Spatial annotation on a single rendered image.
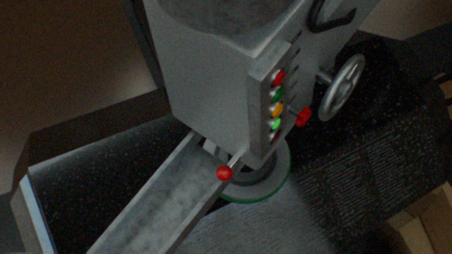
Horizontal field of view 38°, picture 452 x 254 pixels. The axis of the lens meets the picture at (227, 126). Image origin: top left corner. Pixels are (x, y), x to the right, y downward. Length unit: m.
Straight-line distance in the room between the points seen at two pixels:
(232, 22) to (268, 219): 0.85
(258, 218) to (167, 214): 0.36
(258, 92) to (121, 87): 1.78
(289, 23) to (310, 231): 0.84
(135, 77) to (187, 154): 1.37
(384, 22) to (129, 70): 1.08
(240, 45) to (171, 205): 0.50
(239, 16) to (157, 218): 0.58
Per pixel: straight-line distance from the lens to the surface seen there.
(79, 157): 1.71
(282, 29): 0.97
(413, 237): 2.26
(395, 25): 2.88
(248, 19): 0.89
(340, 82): 1.24
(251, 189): 1.56
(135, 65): 2.77
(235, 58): 0.97
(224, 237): 1.64
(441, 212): 2.29
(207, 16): 0.89
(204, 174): 1.37
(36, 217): 1.71
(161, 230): 1.34
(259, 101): 1.00
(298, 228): 1.70
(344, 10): 1.25
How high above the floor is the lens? 2.31
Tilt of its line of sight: 63 degrees down
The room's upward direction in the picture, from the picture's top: 6 degrees counter-clockwise
